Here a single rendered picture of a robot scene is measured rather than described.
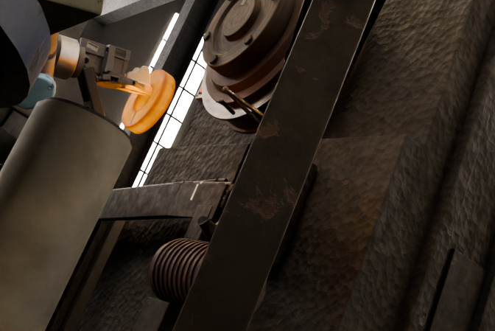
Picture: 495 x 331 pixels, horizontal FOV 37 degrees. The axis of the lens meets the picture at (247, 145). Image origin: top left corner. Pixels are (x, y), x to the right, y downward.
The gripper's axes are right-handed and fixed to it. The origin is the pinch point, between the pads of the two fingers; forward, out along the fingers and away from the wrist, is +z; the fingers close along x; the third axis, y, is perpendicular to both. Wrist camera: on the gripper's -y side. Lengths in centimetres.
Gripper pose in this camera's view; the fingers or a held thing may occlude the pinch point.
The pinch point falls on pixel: (151, 93)
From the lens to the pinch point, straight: 172.3
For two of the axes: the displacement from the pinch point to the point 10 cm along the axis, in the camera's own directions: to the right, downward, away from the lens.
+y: 1.6, -9.8, 1.5
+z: 7.9, 2.1, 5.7
